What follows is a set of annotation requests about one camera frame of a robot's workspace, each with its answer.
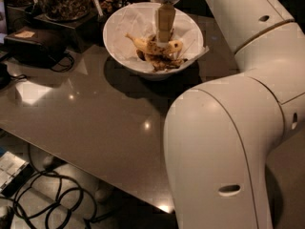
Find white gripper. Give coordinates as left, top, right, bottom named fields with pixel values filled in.
left=151, top=0, right=180, bottom=47

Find yellow spotted banana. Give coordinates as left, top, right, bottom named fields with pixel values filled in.
left=125, top=33, right=183, bottom=55

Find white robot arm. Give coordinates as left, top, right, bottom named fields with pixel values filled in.
left=164, top=0, right=305, bottom=229

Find brown banana peels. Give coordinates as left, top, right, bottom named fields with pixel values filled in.
left=136, top=34, right=187, bottom=72

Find white bowl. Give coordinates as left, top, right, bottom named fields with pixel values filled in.
left=102, top=2, right=204, bottom=82

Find white paper liner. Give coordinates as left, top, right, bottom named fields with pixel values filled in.
left=106, top=6, right=210, bottom=74

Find dark metal stand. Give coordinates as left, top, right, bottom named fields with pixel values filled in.
left=34, top=10, right=100, bottom=52

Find black box with label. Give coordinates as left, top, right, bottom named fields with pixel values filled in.
left=4, top=27, right=67, bottom=69

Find black object left edge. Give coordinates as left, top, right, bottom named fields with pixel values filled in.
left=0, top=62, right=28, bottom=91

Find white patterned floor box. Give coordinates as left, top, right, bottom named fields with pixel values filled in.
left=0, top=152, right=33, bottom=198

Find black cable on table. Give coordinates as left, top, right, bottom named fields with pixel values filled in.
left=50, top=52, right=76, bottom=73

